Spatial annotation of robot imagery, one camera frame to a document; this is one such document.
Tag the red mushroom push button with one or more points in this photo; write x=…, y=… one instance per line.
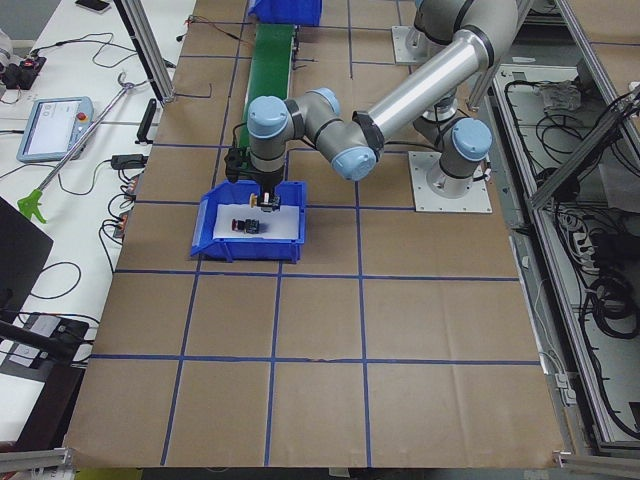
x=248, y=226

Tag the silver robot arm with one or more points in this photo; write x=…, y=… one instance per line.
x=473, y=35

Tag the yellow mushroom push button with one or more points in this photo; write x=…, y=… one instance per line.
x=252, y=203

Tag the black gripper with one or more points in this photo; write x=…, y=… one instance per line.
x=267, y=180

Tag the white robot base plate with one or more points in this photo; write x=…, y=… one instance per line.
x=436, y=192

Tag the blue plastic bin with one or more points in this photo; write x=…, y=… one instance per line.
x=296, y=12
x=230, y=249

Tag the aluminium profile post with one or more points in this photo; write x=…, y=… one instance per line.
x=140, y=32

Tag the green conveyor belt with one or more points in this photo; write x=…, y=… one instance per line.
x=271, y=63

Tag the left blue plastic bin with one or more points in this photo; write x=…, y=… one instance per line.
x=230, y=249

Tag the black handle bar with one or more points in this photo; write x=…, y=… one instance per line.
x=142, y=135

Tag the right blue plastic bin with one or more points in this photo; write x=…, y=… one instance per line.
x=296, y=12

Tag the white foam pad left bin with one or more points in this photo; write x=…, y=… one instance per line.
x=280, y=225

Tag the black monitor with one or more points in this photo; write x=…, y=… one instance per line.
x=25, y=249

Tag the black power adapter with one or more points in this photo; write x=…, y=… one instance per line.
x=128, y=161

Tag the teach pendant tablet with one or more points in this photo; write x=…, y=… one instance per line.
x=53, y=127

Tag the green handled reach grabber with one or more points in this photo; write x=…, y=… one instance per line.
x=29, y=205

